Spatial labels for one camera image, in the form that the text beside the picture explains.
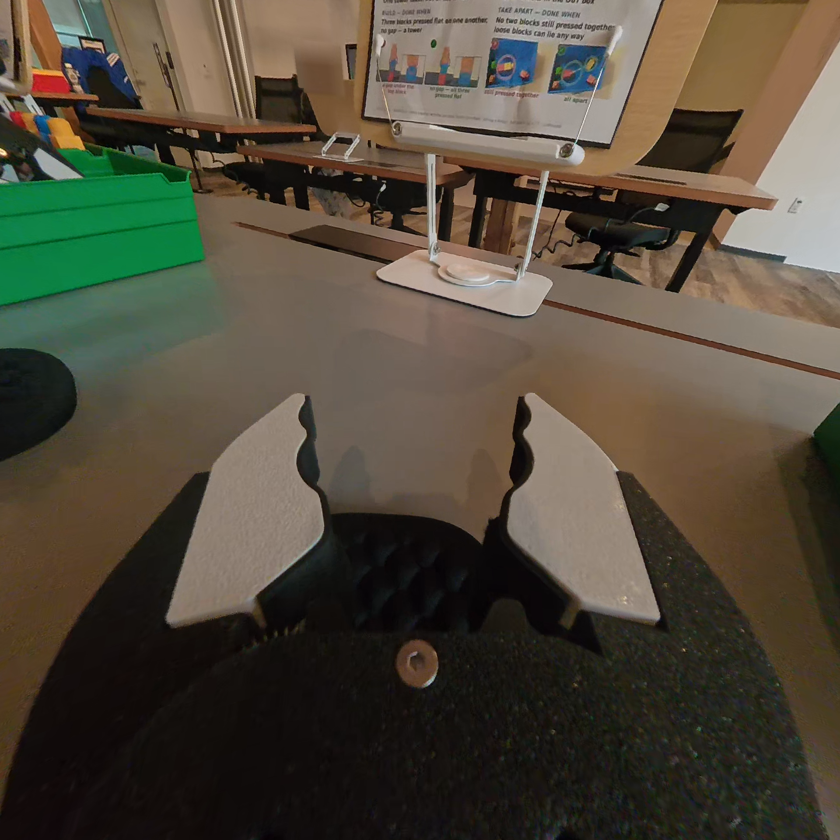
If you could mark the green plastic bin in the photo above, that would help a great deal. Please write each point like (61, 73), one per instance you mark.
(92, 229)
(830, 433)

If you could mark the white phone stand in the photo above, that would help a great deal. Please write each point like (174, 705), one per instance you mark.
(341, 145)

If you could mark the black office chair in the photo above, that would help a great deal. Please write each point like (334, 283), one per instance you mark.
(617, 236)
(279, 98)
(702, 138)

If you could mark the wooden table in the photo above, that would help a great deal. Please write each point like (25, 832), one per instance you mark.
(367, 161)
(689, 187)
(197, 121)

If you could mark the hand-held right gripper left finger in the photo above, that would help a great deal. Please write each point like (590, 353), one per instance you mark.
(249, 525)

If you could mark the printed instruction sheet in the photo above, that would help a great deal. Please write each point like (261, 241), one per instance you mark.
(512, 59)

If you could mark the white document stand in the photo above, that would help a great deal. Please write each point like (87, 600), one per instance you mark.
(469, 282)

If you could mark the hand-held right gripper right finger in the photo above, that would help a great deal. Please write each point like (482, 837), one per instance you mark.
(577, 531)

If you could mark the black round foam pad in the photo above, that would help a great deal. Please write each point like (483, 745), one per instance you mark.
(29, 400)

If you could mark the grey door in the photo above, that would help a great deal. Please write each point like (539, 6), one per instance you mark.
(148, 52)

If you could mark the yellow mega block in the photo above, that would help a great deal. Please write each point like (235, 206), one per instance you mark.
(25, 123)
(65, 136)

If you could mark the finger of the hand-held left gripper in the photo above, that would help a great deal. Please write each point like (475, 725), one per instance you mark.
(46, 163)

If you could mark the blue mega block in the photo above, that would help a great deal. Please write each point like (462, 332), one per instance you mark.
(43, 126)

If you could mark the blue jacket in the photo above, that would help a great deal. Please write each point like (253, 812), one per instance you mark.
(98, 72)

